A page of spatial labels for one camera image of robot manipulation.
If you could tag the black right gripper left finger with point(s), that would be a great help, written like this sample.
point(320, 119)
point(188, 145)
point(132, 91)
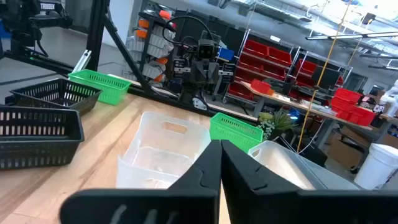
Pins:
point(149, 205)

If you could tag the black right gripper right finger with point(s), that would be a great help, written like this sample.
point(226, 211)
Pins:
point(280, 205)

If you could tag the clear plastic basket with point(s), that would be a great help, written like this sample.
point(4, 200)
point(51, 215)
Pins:
point(161, 149)
point(280, 161)

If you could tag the black plastic basket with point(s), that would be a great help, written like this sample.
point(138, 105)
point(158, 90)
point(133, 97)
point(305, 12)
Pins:
point(37, 146)
point(59, 93)

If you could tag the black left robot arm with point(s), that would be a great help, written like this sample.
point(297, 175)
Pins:
point(189, 93)

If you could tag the blue storage bin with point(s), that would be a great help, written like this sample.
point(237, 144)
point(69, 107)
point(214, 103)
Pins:
point(226, 53)

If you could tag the red storage bin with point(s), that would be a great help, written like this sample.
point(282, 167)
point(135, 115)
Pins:
point(346, 95)
point(260, 86)
point(357, 116)

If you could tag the black rack with white bins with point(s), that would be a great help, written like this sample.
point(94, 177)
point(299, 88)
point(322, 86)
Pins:
point(155, 40)

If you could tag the green plastic basket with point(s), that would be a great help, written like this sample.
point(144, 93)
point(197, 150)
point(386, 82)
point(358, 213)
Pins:
point(233, 130)
point(102, 87)

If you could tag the small potted succulent plant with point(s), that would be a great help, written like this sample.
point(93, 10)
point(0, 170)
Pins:
point(275, 124)

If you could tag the cardboard box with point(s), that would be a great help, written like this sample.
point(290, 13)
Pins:
point(342, 151)

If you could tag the wooden workbench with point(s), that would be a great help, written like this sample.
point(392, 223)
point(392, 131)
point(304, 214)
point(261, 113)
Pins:
point(298, 104)

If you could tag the white plastic bucket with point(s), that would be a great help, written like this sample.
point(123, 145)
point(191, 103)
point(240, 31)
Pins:
point(377, 168)

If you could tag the black monitor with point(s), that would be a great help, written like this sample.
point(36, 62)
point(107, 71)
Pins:
point(326, 77)

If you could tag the silver aluminium bar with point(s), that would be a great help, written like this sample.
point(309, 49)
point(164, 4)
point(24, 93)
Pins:
point(82, 60)

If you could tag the ceiling light bar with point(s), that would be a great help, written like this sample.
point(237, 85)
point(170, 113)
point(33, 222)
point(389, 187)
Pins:
point(357, 35)

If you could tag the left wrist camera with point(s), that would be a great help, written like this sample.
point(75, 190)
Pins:
point(207, 50)

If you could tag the black aluminium table frame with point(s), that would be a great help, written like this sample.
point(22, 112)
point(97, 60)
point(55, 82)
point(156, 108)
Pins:
point(96, 31)

